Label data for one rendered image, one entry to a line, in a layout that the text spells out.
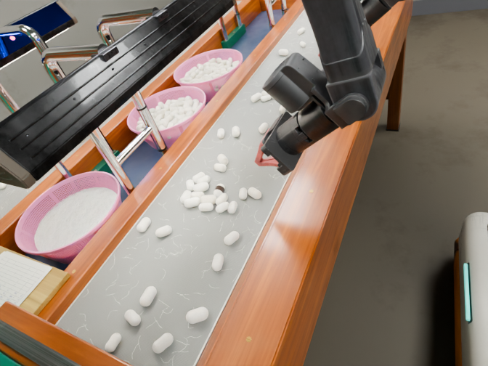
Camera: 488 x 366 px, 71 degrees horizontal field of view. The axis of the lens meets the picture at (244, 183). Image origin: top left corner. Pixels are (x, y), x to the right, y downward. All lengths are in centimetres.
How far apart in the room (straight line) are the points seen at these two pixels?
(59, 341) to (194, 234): 31
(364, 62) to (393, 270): 115
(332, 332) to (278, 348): 84
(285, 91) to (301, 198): 27
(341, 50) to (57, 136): 39
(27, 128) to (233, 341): 41
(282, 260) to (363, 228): 103
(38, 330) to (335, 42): 56
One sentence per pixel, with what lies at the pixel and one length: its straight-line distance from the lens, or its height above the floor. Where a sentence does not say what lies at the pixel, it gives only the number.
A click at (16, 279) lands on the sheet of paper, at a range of 86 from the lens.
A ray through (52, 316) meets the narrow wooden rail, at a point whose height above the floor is 76.
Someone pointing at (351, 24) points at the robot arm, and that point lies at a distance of 44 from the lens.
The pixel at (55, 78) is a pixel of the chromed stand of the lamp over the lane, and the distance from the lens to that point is 76.
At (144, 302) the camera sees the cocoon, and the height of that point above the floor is 76.
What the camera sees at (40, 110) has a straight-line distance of 55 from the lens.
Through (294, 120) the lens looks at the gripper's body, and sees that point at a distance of 55.
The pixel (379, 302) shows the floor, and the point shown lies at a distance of 143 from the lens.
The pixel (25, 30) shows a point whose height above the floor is 111.
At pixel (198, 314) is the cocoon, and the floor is 76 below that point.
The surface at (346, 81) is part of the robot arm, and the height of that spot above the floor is 105.
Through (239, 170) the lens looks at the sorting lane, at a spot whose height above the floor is 74.
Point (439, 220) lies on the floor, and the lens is 168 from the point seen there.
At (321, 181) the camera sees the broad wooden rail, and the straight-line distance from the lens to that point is 73.
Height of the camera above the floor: 127
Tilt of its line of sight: 42 degrees down
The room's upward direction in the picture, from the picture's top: 18 degrees counter-clockwise
